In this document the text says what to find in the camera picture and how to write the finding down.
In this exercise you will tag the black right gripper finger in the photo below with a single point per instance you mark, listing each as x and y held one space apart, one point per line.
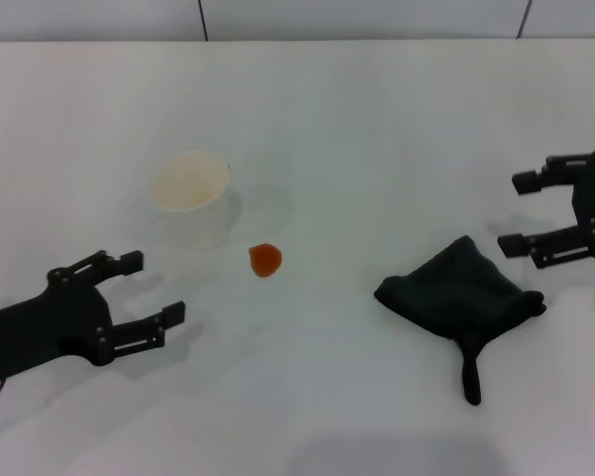
528 182
555 248

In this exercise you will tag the white paper cup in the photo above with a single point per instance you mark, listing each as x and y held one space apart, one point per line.
193 213

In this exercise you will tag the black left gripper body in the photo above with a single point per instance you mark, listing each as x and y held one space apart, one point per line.
54 322

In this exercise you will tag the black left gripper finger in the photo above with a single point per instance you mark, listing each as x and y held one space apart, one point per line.
129 263
144 332

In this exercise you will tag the small orange ball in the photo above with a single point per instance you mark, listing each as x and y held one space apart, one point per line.
266 260

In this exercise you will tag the dark blue rag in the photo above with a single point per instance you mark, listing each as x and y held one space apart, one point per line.
456 292

